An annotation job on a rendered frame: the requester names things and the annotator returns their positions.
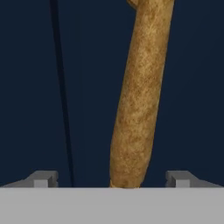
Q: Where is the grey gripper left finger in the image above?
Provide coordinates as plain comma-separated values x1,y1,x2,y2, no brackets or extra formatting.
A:
2,170,60,188

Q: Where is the brass cabinet door handle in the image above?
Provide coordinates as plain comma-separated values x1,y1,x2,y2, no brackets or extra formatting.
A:
108,0,176,189

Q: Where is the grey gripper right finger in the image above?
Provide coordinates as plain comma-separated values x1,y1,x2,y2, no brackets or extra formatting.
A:
164,170,223,188

